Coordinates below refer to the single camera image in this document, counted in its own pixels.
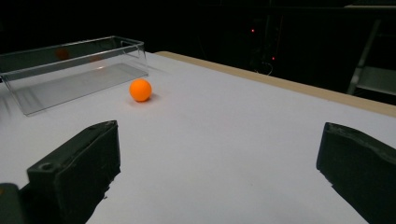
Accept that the bundle of black floor cables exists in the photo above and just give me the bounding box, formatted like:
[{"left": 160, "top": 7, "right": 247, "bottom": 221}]
[{"left": 253, "top": 61, "right": 275, "bottom": 77}]

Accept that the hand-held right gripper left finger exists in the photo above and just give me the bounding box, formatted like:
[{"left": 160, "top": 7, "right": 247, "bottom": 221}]
[{"left": 18, "top": 119, "right": 121, "bottom": 224}]

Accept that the clear plastic box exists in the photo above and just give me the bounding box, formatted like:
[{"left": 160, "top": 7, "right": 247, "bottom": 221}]
[{"left": 0, "top": 35, "right": 149, "bottom": 117}]

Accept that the black computer tower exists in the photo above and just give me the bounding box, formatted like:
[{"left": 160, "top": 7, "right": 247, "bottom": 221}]
[{"left": 246, "top": 12, "right": 285, "bottom": 73}]

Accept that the orange ping-pong ball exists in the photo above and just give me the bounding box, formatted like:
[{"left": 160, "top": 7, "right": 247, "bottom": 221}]
[{"left": 129, "top": 77, "right": 153, "bottom": 103}]

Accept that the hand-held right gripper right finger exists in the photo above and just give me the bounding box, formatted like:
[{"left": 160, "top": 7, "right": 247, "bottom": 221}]
[{"left": 316, "top": 121, "right": 396, "bottom": 224}]

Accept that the white metal stand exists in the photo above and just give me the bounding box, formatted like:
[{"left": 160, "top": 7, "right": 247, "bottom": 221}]
[{"left": 346, "top": 18, "right": 396, "bottom": 97}]

